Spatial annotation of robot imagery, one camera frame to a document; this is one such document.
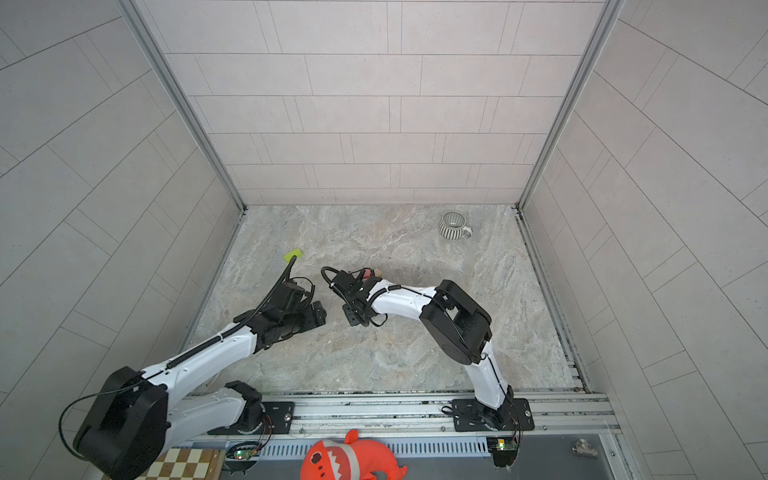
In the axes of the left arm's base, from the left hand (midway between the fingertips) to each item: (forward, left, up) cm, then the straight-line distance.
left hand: (324, 312), depth 87 cm
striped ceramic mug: (+30, -40, +4) cm, 50 cm away
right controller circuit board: (-32, -46, -2) cm, 56 cm away
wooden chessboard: (-35, +23, +2) cm, 42 cm away
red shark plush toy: (-34, -12, +7) cm, 37 cm away
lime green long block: (+23, +14, -2) cm, 27 cm away
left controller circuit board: (-33, +11, +2) cm, 35 cm away
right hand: (+1, -9, -4) cm, 10 cm away
